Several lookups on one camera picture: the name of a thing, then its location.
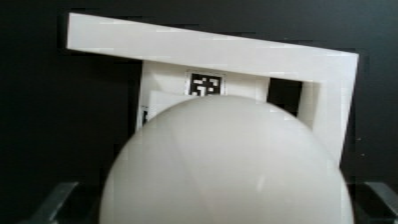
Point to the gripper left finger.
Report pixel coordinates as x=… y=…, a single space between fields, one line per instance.
x=46 y=212

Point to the white U-shaped fence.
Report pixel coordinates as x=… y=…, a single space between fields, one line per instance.
x=318 y=67

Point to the white lamp base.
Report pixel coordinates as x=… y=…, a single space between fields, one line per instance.
x=174 y=83

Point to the white lamp bulb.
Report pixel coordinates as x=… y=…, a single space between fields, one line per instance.
x=224 y=165

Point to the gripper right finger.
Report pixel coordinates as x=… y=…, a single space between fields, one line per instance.
x=375 y=204

